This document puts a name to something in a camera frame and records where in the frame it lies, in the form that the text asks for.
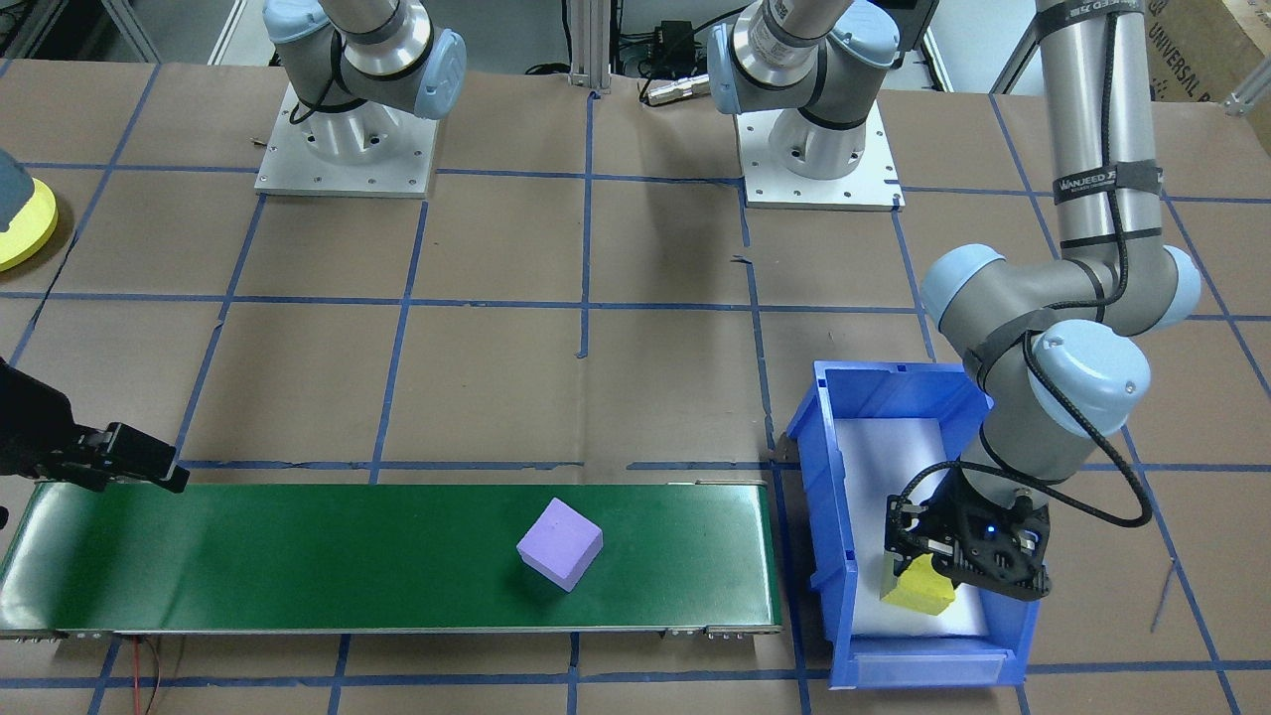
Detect thin black wire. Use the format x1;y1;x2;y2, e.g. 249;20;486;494
149;639;190;715

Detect brown cardboard box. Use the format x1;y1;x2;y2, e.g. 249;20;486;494
1152;0;1271;105

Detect yellow round plate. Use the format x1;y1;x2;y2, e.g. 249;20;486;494
0;177;59;273

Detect silver aluminium extrusion post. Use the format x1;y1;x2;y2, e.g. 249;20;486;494
561;0;615;92

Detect white foam liner sheet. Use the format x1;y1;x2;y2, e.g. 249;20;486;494
829;417;991;639

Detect yellow foam block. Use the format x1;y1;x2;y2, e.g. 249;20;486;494
879;553;956;617

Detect purple foam block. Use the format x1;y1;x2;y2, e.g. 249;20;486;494
516;498;605;593

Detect blue plastic storage bin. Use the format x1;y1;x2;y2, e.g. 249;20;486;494
786;359;1049;691

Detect green conveyor belt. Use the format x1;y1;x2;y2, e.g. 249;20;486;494
0;459;785;642

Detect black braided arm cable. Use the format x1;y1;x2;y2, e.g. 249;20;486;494
887;159;1155;542

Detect thin red wire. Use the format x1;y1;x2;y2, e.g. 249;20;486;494
129;639;165;715

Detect black power adapter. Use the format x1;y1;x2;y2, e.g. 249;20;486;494
650;20;701;66

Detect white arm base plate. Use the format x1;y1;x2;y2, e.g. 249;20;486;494
255;81;443;200
735;99;907;212

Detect silver cylindrical connector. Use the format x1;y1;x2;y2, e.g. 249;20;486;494
640;74;711;105

